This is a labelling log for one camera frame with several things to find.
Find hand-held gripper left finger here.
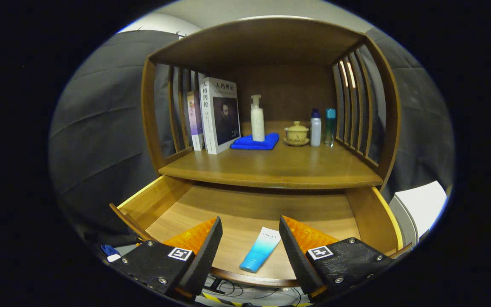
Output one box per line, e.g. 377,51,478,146
109,216,224,299

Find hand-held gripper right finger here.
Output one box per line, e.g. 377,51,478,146
279,215,395,301

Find blue white cosmetic tube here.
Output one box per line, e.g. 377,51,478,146
240,227,282,273

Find wooden drawer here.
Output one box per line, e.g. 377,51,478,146
109,176,412,288

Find wooden countertop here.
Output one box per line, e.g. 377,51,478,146
158,121,383,189

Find white grey cabinet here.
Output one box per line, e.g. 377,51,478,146
388,181,448,248

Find small white blue object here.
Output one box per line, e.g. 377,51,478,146
101,244,121,263

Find yellow lidded teacup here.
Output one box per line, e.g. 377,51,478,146
283,121,310,147

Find blue folded cloth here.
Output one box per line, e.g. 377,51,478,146
230,133,280,151

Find white bottle blue cap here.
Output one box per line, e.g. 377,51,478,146
310,109,322,147

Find teal clear bottle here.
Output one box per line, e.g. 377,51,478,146
325,108,337,148

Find thin purple book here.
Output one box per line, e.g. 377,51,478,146
187,91,205,151

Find white pump bottle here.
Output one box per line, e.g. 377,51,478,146
250,95,266,142

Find large white portrait book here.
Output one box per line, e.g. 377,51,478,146
199,77,241,155

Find black backdrop cloth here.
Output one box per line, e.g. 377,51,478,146
49,28,455,248

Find black floor cables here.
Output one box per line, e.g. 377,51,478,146
201,277,310,307

